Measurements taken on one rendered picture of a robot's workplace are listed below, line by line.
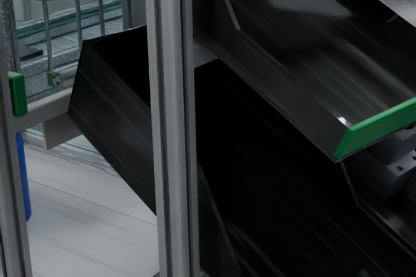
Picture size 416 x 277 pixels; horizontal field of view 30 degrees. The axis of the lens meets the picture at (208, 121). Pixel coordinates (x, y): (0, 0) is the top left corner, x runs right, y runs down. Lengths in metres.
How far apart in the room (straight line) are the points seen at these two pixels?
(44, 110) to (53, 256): 0.69
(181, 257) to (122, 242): 0.82
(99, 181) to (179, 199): 1.05
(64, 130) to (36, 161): 0.98
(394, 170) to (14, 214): 0.30
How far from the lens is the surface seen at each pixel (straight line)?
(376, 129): 0.43
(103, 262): 1.26
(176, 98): 0.45
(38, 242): 1.33
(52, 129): 0.64
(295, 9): 0.52
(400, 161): 0.65
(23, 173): 1.36
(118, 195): 1.46
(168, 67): 0.44
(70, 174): 1.55
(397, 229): 0.64
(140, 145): 0.54
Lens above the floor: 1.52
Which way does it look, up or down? 22 degrees down
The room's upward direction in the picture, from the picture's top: 1 degrees counter-clockwise
